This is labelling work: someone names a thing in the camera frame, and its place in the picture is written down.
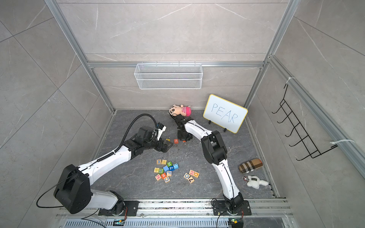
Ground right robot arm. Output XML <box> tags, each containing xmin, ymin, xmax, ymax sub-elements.
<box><xmin>171</xmin><ymin>114</ymin><xmax>244</xmax><ymax>214</ymax></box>

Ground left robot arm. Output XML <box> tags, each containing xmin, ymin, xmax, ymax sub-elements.
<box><xmin>52</xmin><ymin>114</ymin><xmax>173</xmax><ymax>215</ymax></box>

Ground plush doll pink shirt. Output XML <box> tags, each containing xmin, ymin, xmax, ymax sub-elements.
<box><xmin>169</xmin><ymin>104</ymin><xmax>192</xmax><ymax>117</ymax></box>

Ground wooden N block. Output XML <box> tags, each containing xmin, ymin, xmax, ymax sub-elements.
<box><xmin>155</xmin><ymin>174</ymin><xmax>162</xmax><ymax>181</ymax></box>

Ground white plush toy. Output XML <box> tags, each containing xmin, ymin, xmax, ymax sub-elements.
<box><xmin>243</xmin><ymin>176</ymin><xmax>269</xmax><ymax>190</ymax></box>

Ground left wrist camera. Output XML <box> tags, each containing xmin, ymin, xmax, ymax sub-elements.
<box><xmin>155</xmin><ymin>123</ymin><xmax>166</xmax><ymax>141</ymax></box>

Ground whiteboard with yellow frame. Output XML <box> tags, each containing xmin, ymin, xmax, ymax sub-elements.
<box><xmin>203</xmin><ymin>94</ymin><xmax>248</xmax><ymax>134</ymax></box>

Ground white wire mesh basket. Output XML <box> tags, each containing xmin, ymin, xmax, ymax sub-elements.
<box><xmin>134</xmin><ymin>63</ymin><xmax>203</xmax><ymax>90</ymax></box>

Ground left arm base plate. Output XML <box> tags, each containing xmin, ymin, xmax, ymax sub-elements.
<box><xmin>98</xmin><ymin>200</ymin><xmax>140</xmax><ymax>216</ymax></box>

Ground aluminium rail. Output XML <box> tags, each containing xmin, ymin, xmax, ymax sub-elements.
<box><xmin>54</xmin><ymin>199</ymin><xmax>294</xmax><ymax>219</ymax></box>

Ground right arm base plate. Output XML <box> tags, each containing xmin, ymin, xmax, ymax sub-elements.
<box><xmin>211</xmin><ymin>199</ymin><xmax>252</xmax><ymax>216</ymax></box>

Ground black wire hook rack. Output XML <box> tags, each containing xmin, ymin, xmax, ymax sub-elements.
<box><xmin>272</xmin><ymin>85</ymin><xmax>338</xmax><ymax>161</ymax></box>

